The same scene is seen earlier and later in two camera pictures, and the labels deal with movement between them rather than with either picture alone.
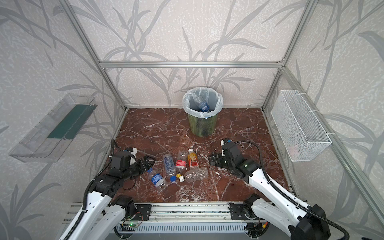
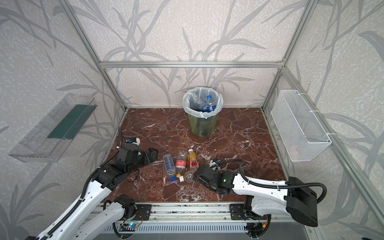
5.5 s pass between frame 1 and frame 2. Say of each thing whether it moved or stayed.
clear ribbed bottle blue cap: stayed
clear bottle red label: stayed
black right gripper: moved
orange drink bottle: stayed
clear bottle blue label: moved
